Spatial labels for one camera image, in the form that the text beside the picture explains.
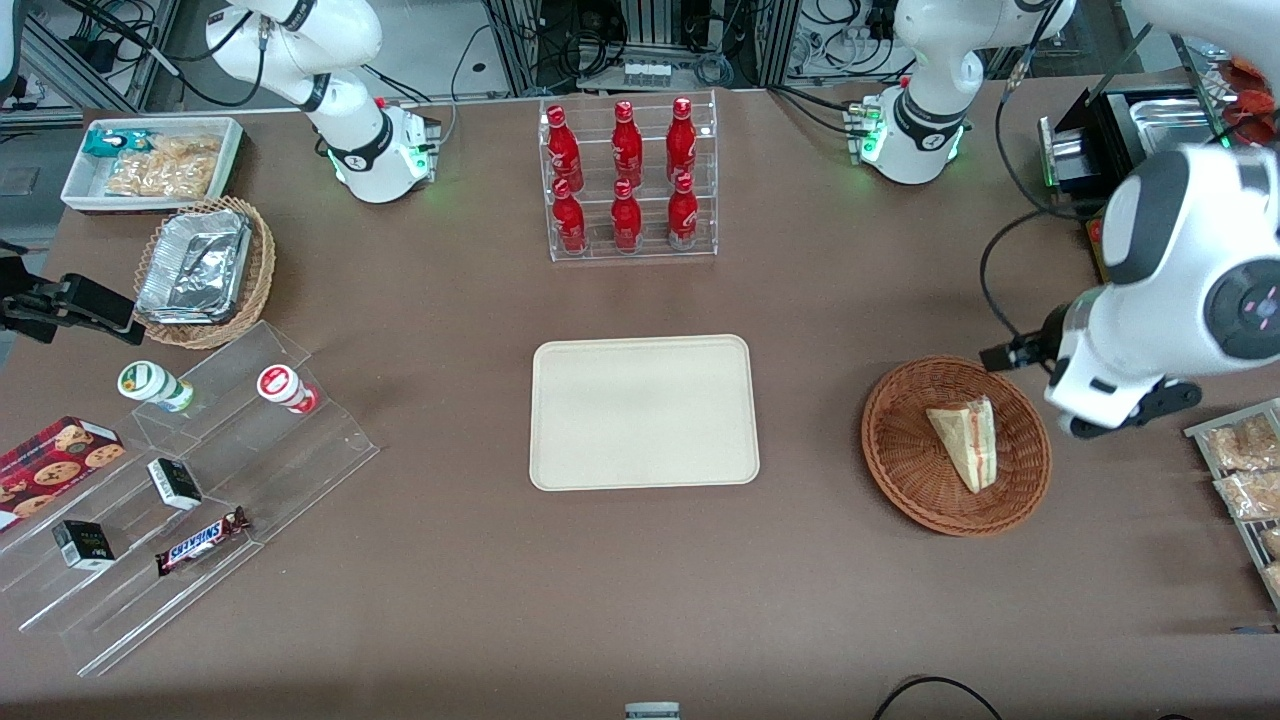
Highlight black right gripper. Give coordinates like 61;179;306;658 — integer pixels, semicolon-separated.
0;255;137;347

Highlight triangle sandwich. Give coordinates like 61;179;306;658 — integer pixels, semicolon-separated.
925;394;999;495

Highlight grey snack tray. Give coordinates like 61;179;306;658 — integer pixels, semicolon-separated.
1184;398;1280;613

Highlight light wicker basket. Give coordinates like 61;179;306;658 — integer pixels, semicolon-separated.
132;195;278;351

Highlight brown wicker basket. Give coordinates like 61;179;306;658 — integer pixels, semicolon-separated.
861;356;1053;538

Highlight beige plastic tray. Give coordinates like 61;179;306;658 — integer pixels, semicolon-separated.
529;334;761;493

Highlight green lid yogurt cup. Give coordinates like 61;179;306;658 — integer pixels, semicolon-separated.
117;360;196;415

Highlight clear bag of pastry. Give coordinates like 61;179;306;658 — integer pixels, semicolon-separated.
1214;470;1280;523
1202;414;1280;473

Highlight aluminium foil container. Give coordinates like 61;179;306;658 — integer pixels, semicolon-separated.
134;208;254;327

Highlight white rectangular bin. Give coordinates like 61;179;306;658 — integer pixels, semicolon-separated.
60;116;246;216

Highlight clear bag of chips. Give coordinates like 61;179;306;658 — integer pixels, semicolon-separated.
104;135;224;200

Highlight red cookie box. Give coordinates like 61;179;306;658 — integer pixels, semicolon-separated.
0;416;127;534

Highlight teal snack packet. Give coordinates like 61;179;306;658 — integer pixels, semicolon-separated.
82;129;157;160

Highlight small black box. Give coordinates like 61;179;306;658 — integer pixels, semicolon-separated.
52;519;117;573
147;457;204;513

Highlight red lid yogurt cup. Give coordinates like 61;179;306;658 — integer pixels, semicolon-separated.
256;364;322;417

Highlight Snickers chocolate bar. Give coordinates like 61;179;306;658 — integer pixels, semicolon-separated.
154;506;252;578

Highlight black metal appliance box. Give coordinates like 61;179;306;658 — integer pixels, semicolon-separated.
1037;84;1233;198

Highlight clear acrylic step shelf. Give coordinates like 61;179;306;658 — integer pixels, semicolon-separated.
0;320;382;679

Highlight red packaged snacks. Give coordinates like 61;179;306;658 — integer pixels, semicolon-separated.
1222;58;1280;146

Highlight red soda bottle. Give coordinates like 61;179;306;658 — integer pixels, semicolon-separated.
667;172;700;250
610;178;644;254
552;179;588;255
612;100;644;187
546;105;585;192
666;97;697;184

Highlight clear acrylic bottle rack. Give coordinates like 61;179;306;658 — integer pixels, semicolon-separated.
538;89;719;264

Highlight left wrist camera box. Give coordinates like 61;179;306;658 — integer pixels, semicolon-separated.
980;304;1073;374

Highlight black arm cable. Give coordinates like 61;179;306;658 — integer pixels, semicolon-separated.
979;208;1101;351

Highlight black table cable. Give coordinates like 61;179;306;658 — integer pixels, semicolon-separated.
872;676;1004;720

